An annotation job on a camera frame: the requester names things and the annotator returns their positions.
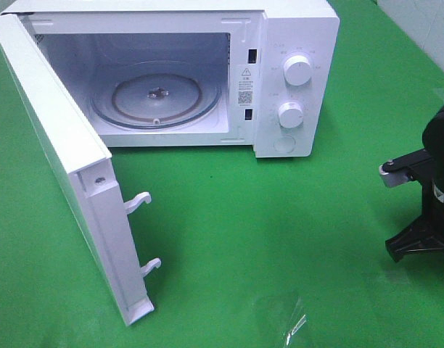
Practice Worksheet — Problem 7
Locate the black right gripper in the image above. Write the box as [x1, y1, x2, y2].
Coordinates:
[385, 105, 444, 262]

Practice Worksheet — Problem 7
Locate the white microwave door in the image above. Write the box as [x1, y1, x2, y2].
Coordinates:
[0, 14, 161, 325]

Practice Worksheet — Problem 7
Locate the round white door button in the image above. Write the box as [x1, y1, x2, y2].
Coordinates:
[274, 136, 296, 154]

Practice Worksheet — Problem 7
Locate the white lower timer knob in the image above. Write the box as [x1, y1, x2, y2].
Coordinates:
[278, 101, 304, 129]

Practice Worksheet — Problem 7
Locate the white upper power knob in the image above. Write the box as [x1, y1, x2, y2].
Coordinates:
[283, 54, 313, 86]

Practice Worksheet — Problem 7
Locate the white microwave oven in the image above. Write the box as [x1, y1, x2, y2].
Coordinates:
[0, 1, 340, 158]

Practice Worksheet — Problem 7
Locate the glass turntable plate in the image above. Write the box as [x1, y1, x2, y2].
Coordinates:
[91, 61, 226, 131]

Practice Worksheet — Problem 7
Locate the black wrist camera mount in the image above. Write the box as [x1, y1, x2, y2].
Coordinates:
[379, 149, 435, 188]

